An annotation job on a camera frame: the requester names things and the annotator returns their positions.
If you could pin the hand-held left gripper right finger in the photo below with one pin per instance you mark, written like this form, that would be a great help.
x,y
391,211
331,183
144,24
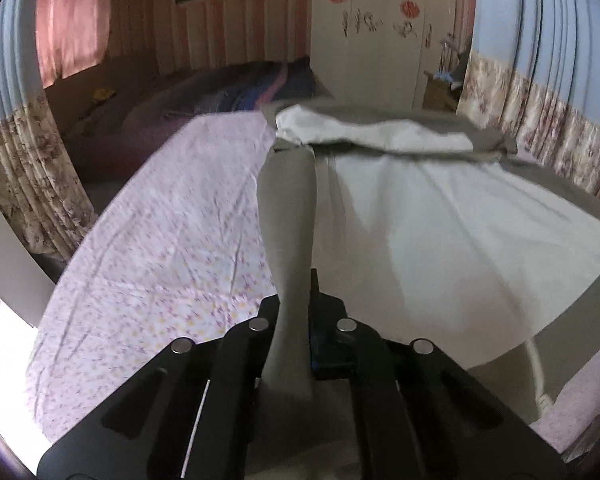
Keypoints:
x,y
325,327

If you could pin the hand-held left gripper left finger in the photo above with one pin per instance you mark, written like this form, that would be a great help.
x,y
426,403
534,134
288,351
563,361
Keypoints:
x,y
257,342

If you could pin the pink floral bed sheet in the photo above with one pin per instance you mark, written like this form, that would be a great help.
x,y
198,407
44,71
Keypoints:
x,y
155,260

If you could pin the wide blue floral curtain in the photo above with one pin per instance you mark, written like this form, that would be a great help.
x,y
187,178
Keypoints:
x,y
530,100

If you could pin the wooden cabinet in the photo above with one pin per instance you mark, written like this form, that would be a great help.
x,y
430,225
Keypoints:
x,y
440,92

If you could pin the bed with dark blanket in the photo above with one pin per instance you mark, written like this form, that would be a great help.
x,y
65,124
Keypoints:
x,y
190,95

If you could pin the white wardrobe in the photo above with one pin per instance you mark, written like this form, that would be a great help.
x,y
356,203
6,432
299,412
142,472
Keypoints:
x,y
370,60

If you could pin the yellow plush toy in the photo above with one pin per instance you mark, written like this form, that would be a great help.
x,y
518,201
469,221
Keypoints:
x,y
104,95

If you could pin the narrow blue floral curtain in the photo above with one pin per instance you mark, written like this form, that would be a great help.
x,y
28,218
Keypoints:
x,y
25,160

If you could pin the brown headboard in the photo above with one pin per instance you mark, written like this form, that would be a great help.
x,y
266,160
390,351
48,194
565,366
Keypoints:
x,y
80,85

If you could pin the pink window curtain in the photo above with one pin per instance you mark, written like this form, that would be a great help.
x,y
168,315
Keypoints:
x,y
72,15

